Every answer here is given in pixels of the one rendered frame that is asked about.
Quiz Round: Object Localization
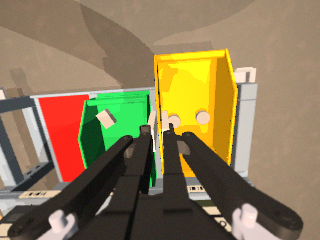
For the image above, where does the pale peach round disc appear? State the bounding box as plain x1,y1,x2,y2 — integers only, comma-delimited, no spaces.
168,114,181,128
195,110,210,125

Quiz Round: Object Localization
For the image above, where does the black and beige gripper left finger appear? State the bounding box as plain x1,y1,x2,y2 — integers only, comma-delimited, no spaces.
7,111,158,240

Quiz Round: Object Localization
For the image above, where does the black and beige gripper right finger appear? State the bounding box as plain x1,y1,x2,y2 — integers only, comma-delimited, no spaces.
162,111,304,240

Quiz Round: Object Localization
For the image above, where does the green bin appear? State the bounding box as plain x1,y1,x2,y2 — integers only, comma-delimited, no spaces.
78,94,151,169

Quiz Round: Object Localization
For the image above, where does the yellow bin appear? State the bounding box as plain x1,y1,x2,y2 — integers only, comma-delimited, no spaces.
154,50,238,174

